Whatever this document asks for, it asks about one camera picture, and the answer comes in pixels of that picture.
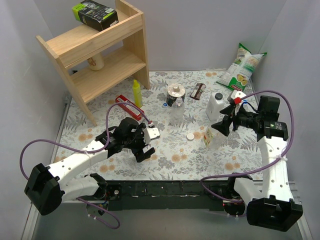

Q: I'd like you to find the brown snack packet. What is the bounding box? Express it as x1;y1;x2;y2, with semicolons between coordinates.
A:
189;83;207;100

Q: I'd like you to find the black green box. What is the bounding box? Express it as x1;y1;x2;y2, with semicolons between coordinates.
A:
72;0;119;32

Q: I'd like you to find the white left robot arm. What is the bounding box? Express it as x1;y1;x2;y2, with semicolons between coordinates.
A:
24;117;160;216

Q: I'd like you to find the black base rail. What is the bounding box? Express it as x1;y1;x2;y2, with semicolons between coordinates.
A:
84;179;251;211

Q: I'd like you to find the white bottle black cap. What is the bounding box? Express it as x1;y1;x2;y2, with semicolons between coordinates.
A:
205;92;224;121

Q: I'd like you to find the yellow spray bottle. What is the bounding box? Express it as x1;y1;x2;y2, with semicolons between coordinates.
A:
132;79;143;108

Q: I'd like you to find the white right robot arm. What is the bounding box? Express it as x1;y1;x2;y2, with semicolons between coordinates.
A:
212;95;303;232

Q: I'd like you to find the red white box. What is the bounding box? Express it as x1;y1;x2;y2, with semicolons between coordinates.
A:
115;94;144;121

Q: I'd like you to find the clear plastic bottle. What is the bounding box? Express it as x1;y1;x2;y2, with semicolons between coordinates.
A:
169;97;185;126
241;101;250;112

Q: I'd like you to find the wooden shelf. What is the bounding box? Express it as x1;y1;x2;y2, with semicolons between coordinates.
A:
36;0;151;126

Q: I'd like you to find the beige cup on shelf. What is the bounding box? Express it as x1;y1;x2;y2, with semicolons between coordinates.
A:
87;53;105;71

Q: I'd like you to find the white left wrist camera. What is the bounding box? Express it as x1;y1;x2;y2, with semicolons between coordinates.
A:
143;127;161;144

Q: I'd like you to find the floral table mat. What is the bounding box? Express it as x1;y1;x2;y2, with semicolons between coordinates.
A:
54;70;263;181

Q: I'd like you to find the clear bottle with label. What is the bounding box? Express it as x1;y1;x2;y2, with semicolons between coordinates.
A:
203;125;227;150

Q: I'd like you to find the green chips bag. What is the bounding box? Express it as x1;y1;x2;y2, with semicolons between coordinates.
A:
217;43;267;92

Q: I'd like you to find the aluminium frame rail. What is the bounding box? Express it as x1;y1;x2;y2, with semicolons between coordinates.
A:
289;181;301;202

